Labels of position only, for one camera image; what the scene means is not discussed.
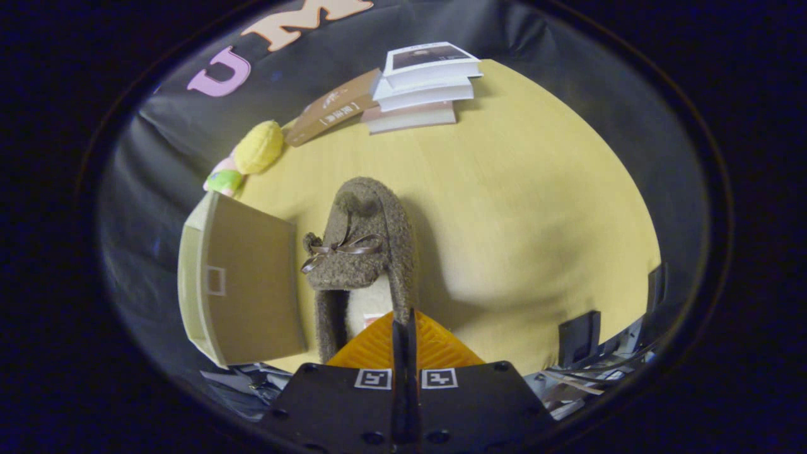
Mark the brown fuzzy shoe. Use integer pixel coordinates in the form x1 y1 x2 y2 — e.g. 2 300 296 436
301 177 417 364

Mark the brown cardboard storage box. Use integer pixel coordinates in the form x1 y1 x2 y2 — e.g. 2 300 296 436
178 191 308 368

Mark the white book with portrait cover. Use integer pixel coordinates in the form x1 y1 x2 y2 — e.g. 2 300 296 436
383 42 484 89

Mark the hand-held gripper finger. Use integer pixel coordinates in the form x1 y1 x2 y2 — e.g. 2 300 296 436
407 309 557 452
265 309 407 452

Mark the brown hardcover book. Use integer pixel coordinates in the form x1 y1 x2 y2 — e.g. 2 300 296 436
285 68 383 148

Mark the yellow pink green plush toy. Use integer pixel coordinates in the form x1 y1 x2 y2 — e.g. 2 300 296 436
203 120 286 197

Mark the black flat bracket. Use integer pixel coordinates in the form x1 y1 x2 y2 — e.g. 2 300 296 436
558 310 601 370
646 264 668 313

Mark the pale pink book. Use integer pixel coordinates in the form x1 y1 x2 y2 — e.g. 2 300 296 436
361 101 457 135

